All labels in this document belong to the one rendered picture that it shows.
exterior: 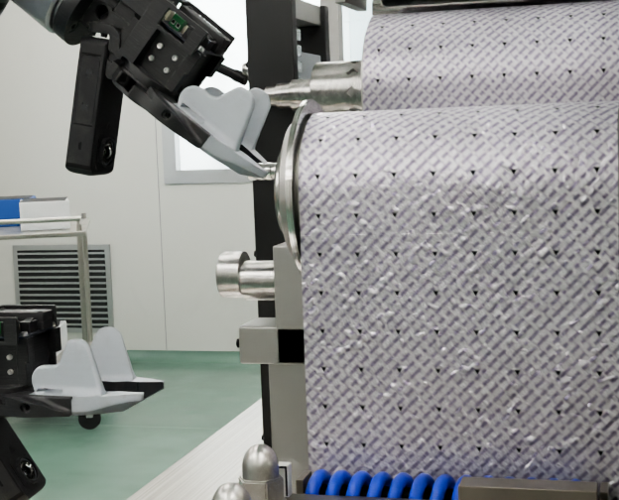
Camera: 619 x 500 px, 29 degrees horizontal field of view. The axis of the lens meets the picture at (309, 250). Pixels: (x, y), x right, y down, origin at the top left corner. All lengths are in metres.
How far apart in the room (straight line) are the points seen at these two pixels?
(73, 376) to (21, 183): 6.37
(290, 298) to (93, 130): 0.21
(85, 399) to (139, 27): 0.29
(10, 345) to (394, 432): 0.31
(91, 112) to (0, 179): 6.39
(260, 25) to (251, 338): 0.39
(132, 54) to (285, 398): 0.31
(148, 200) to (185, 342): 0.84
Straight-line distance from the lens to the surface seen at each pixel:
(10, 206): 5.92
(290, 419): 1.04
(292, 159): 0.92
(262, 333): 1.02
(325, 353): 0.93
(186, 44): 0.97
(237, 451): 1.55
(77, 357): 0.97
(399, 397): 0.93
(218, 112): 0.97
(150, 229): 7.01
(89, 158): 1.02
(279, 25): 1.27
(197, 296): 6.95
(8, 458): 1.04
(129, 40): 0.98
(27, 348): 1.00
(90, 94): 1.01
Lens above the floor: 1.30
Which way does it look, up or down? 6 degrees down
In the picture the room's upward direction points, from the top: 2 degrees counter-clockwise
